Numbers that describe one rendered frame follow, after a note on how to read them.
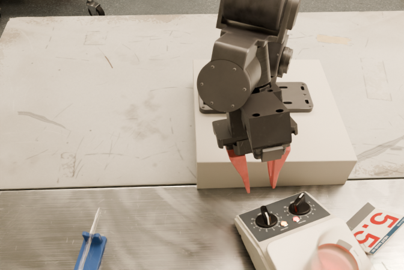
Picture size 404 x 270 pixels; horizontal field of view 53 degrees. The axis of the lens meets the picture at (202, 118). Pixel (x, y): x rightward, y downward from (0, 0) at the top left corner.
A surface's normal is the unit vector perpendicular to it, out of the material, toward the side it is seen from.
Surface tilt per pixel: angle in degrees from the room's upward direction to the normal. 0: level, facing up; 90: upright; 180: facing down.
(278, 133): 60
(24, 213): 0
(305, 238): 0
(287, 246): 0
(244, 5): 69
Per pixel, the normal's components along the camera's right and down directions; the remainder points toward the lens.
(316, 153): 0.04, -0.69
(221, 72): -0.32, 0.39
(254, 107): -0.15, -0.92
